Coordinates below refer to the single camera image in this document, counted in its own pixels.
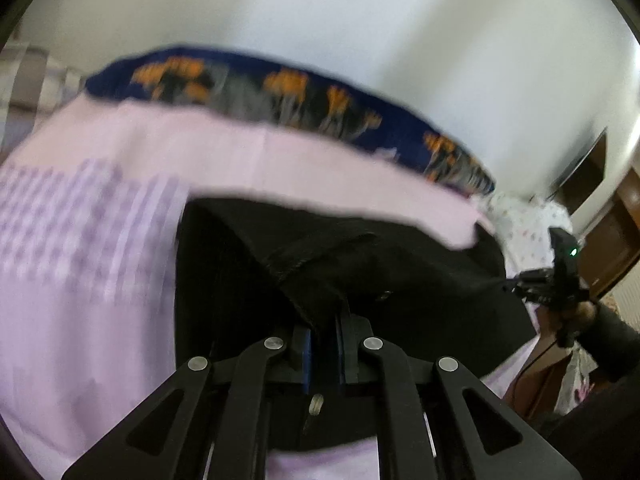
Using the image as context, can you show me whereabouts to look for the white floral pillow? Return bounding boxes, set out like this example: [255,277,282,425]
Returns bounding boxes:
[471,192,574,278]

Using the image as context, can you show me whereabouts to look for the right hand in dark sleeve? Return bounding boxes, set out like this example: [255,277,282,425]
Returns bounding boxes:
[573,301,600,335]

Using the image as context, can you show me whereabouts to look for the pink purple checked bedsheet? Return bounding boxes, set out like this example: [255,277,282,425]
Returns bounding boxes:
[0,93,544,480]

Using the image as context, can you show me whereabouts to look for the grey checked pillow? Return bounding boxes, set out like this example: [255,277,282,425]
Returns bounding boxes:
[0,41,86,157]

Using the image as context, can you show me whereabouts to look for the black pants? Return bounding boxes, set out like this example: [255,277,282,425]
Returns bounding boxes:
[175,197,535,452]

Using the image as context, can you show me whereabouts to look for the brown wooden cabinet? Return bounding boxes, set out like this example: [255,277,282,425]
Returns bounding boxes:
[578,169,639,297]

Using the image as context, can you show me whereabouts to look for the navy blue orange patterned blanket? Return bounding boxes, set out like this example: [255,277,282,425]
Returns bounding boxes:
[85,46,496,195]

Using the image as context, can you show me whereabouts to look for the dark wall television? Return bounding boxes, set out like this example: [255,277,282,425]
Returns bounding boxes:
[549,128,608,214]

